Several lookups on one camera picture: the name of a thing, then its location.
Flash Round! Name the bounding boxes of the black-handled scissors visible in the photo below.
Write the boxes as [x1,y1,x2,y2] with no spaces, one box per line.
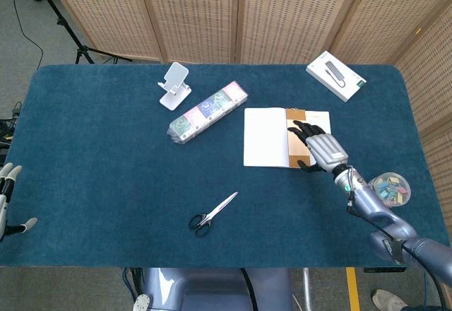
[189,191,239,237]

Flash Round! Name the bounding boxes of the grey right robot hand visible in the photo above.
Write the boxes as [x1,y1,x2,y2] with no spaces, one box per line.
[287,119,349,175]

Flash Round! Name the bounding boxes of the blue table cloth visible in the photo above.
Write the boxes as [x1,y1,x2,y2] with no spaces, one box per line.
[0,64,450,269]

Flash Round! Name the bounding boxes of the orange and cream bookmark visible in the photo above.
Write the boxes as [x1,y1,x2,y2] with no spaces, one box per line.
[285,108,317,168]

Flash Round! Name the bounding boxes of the white folding phone stand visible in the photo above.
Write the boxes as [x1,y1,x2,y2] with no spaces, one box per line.
[157,61,193,110]

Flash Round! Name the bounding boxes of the grey-blue robot torso base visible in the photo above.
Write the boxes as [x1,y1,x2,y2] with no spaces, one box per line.
[132,267,294,311]

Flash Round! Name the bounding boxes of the white shoe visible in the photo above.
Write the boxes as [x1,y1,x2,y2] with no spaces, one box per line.
[371,288,410,311]

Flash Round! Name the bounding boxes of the clear jar of colourful clips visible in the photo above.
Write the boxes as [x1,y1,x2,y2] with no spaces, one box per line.
[368,172,412,208]

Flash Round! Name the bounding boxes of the black cable bundle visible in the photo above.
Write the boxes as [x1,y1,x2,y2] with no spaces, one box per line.
[0,101,23,156]

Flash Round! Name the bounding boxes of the multipack of pocket tissues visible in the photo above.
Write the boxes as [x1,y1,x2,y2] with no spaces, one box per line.
[167,81,249,146]

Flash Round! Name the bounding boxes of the black tripod stand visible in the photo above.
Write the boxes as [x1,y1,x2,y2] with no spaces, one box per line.
[28,0,133,65]

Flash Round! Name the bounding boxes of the metal table leg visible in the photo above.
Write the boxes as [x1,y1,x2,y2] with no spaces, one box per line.
[302,267,314,311]

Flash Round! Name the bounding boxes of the white usb hub box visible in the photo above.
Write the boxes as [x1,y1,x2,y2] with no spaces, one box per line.
[305,50,367,103]

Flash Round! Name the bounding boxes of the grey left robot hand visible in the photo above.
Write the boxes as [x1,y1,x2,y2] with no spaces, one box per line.
[0,162,38,243]

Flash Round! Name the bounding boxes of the black floor cable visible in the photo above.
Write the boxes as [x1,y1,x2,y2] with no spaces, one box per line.
[6,0,44,70]

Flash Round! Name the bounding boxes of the open white notebook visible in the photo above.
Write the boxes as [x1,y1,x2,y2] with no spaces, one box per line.
[243,107,332,168]

